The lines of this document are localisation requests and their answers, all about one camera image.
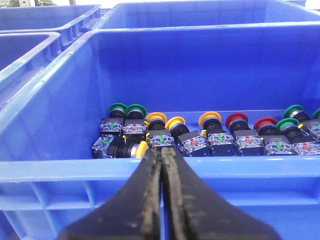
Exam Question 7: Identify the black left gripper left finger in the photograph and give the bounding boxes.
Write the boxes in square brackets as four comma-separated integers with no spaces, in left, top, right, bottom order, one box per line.
[58,149,162,240]

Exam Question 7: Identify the yellow button lying sideways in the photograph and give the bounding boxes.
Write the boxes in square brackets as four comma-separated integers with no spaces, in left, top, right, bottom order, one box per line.
[91,134,149,159]

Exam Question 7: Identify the yellow button tilted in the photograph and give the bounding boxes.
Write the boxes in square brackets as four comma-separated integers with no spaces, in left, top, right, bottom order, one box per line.
[165,116,209,157]

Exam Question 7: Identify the green button rear right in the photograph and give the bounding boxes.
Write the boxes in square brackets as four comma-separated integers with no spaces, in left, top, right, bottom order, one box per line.
[282,104,320,143]

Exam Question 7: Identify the blue bin far left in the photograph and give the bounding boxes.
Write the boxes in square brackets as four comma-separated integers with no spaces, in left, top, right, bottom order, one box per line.
[0,32,62,109]

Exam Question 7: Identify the green button front right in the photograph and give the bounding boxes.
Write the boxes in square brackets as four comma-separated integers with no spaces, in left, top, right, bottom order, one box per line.
[275,117,320,156]

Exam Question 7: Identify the blue bin rear left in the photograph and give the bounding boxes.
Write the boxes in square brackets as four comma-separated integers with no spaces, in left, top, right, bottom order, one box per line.
[0,4,101,51]

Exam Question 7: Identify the red button left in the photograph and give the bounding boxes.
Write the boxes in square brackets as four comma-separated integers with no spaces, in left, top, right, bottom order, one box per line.
[225,112,264,156]

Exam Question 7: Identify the green button at edge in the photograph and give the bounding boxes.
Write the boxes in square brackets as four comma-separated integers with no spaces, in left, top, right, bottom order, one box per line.
[312,108,320,119]

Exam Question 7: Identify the red button right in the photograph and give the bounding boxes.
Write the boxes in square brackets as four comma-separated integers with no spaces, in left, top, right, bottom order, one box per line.
[253,116,296,156]

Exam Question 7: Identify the green button far left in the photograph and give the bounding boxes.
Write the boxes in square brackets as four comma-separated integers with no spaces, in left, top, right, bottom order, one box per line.
[99,102,127,136]

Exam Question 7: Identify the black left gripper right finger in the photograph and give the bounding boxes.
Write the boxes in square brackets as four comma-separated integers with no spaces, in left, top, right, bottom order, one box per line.
[161,147,281,240]

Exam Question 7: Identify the yellow button centre right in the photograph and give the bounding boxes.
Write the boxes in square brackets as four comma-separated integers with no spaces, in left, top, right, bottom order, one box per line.
[198,111,236,156]

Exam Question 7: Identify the red button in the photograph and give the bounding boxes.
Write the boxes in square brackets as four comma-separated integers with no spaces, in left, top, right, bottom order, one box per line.
[225,112,264,156]
[253,116,296,156]

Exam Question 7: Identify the blue bin rear centre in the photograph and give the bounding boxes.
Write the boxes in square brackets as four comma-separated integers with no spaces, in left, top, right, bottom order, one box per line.
[94,0,320,30]

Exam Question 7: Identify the yellow button centre left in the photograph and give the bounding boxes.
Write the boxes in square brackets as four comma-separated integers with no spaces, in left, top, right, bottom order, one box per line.
[146,112,175,148]

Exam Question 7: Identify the blue plastic bin left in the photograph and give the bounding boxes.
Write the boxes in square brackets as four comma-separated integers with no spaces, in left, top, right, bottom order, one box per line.
[0,22,320,240]

